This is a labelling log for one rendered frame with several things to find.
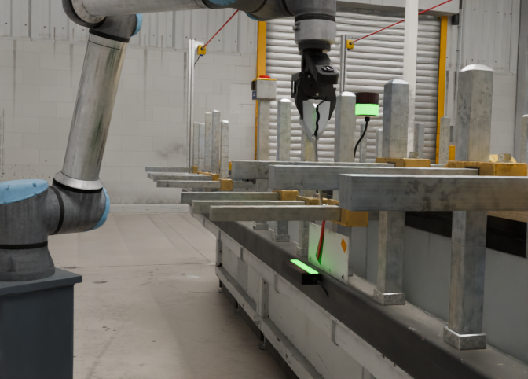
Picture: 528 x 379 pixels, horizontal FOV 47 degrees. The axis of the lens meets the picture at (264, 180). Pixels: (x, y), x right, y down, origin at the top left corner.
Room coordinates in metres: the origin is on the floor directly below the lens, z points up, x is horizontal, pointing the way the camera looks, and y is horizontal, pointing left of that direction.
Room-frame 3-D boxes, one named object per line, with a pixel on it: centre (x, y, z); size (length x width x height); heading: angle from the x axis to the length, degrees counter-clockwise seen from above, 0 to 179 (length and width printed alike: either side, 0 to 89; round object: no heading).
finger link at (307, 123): (1.34, -0.09, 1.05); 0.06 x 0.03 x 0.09; 14
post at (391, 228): (1.12, -0.24, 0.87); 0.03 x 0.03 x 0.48; 14
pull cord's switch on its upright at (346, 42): (4.36, -0.57, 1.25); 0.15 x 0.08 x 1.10; 14
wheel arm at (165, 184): (2.75, 0.27, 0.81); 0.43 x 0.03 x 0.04; 104
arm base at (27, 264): (1.74, 0.70, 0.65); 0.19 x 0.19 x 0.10
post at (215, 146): (3.06, 0.25, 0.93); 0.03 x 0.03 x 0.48; 14
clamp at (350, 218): (1.34, -0.19, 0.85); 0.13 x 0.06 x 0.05; 14
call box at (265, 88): (2.10, 0.01, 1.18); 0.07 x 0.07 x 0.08; 14
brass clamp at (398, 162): (1.10, -0.24, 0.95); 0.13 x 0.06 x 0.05; 14
